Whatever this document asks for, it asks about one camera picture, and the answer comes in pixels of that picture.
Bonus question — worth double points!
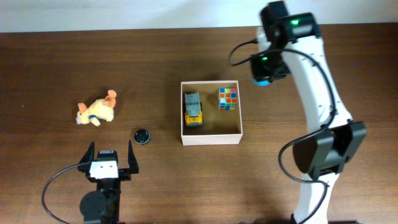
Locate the black round puck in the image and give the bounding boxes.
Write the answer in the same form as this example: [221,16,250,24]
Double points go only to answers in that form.
[133,129,150,145]

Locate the left black cable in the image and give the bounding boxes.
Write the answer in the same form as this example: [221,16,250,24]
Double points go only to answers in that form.
[41,162,85,224]

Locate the black cable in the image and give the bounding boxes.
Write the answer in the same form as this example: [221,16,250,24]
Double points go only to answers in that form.
[228,39,338,224]
[41,162,85,224]

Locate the yellow grey toy truck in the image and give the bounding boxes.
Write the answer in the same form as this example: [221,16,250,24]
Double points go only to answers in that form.
[184,93,203,127]

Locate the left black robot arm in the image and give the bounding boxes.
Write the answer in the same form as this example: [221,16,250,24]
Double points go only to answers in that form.
[78,142,139,224]

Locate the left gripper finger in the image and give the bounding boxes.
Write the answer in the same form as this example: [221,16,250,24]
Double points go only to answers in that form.
[127,140,139,170]
[80,142,95,164]

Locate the multicolour puzzle cube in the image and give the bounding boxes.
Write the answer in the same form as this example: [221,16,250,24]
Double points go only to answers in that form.
[218,88,238,111]

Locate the right black cable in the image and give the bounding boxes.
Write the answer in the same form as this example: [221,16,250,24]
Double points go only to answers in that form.
[228,39,338,224]

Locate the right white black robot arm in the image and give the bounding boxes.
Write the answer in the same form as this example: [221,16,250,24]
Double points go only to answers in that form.
[249,1,366,223]

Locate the white open cardboard box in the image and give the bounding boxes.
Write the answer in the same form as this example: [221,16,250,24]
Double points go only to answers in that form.
[180,80,243,146]

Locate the blue toy ball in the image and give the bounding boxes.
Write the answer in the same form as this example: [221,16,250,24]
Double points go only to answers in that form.
[253,80,270,86]

